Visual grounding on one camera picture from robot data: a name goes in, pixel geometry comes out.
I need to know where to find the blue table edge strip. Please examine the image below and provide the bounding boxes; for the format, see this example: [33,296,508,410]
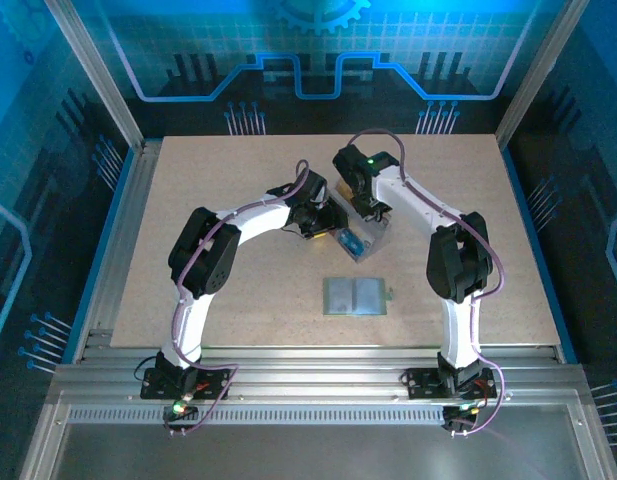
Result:
[500,144,579,364]
[62,148,138,364]

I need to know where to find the slotted metal strip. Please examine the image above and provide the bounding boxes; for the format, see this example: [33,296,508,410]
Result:
[67,407,449,426]

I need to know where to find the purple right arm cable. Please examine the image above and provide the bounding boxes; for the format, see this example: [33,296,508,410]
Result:
[350,128,509,437]

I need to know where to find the aluminium side rail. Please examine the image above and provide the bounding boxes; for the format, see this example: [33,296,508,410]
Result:
[72,139,164,364]

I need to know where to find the aluminium corner post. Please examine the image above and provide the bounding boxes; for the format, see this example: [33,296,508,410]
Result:
[495,0,589,149]
[43,0,147,151]

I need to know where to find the blue card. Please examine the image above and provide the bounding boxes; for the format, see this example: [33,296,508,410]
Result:
[336,228,374,261]

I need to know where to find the grey metal sheet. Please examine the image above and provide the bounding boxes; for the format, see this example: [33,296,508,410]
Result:
[52,424,589,480]

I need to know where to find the green card holder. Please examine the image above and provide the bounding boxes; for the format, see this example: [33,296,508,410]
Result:
[321,276,395,317]

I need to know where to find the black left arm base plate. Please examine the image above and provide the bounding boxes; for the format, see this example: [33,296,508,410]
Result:
[140,367,232,401]

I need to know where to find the small circuit board with LEDs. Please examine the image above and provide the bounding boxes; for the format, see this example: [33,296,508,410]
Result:
[162,397,199,436]
[442,402,489,436]

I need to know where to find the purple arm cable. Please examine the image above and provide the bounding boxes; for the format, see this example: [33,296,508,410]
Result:
[162,158,312,437]
[350,128,509,437]

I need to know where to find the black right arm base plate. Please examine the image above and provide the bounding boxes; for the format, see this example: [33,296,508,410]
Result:
[402,367,499,401]

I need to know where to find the clear plastic card tray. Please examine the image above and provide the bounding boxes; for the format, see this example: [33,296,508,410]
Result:
[332,179,393,264]

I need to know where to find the aluminium frame rail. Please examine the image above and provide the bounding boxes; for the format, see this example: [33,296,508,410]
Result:
[52,344,589,407]

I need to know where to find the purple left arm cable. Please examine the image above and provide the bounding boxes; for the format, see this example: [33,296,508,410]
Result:
[162,158,312,437]

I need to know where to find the blue circuit print back panel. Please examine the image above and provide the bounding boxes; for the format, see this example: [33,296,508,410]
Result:
[70,0,569,136]

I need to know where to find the blue circuit print side panel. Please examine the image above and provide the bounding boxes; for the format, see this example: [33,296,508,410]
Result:
[0,0,134,480]
[507,0,617,480]

